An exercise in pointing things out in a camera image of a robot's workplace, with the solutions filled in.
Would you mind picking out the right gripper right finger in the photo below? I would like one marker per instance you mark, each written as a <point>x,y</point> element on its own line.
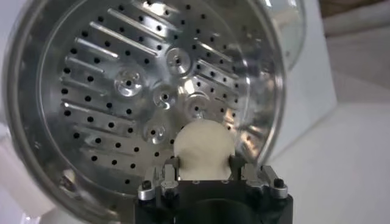
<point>268,178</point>

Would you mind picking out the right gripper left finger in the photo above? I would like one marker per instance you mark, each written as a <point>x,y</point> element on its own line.
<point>166,179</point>

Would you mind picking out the white steamed baozi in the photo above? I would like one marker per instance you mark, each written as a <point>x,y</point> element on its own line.
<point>204,146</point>

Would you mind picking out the round glass pot lid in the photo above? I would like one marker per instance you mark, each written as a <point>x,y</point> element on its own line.
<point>297,30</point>

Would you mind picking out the perforated steel steamer basket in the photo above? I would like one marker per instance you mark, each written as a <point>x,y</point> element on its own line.
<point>91,91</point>

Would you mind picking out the white electric cooker pot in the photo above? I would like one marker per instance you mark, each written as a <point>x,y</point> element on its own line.
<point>18,182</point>

